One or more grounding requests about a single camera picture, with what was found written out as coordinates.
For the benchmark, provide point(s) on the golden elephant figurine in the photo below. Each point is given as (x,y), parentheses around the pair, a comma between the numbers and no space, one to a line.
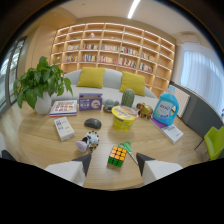
(145,110)

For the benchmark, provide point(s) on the colourful flat book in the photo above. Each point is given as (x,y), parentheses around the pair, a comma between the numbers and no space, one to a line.
(63,108)

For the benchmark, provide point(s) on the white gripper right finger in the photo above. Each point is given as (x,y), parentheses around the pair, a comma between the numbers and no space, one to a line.
(156,169)

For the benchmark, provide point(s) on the yellow instant noodle tub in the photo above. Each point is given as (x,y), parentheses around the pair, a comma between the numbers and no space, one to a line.
(123,118)

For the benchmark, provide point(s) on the white rectangular box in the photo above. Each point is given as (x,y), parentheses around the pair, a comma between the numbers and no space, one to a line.
(64,128)

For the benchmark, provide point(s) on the lime green chair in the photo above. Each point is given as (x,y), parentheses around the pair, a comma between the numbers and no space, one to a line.
(214,142)

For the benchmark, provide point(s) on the blue detergent bottle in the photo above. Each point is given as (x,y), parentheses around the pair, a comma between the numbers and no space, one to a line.
(166,107)

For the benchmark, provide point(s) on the white window curtain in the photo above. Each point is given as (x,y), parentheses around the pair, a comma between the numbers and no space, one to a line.
(203,78)

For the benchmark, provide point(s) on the ceiling strip light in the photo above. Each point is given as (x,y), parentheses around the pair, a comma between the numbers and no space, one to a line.
(133,8)

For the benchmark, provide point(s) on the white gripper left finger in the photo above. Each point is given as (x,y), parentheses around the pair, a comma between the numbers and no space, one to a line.
(68,170)

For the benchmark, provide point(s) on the colourful puzzle cube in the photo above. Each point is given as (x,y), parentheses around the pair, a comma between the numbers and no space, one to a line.
(117,155)

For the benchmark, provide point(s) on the green potted plant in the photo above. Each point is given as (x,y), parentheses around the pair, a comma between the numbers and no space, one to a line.
(40,85)

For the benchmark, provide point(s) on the yellow cushion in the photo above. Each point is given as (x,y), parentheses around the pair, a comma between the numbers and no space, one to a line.
(133,83)
(91,77)

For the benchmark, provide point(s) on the wooden bookshelf wall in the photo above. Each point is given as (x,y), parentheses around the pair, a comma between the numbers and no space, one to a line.
(115,50)

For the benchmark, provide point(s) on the small grey-green succulent ornament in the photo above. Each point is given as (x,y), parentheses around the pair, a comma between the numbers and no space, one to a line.
(109,105)

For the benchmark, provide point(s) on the light grey sofa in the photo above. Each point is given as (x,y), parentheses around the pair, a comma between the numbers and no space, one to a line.
(106,86)

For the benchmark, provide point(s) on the white and purple book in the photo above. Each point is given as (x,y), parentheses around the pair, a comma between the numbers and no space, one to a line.
(169,131)

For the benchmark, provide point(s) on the white radiator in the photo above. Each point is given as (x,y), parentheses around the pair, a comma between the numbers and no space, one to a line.
(181,99)

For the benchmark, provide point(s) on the dark grey computer mouse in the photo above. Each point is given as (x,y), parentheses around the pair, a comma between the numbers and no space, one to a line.
(93,123)

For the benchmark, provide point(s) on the green cactus ornament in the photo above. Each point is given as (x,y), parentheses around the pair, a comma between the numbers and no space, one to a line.
(128,98)

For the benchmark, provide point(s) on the purple product box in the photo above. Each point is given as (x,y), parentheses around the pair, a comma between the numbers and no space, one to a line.
(90,101)

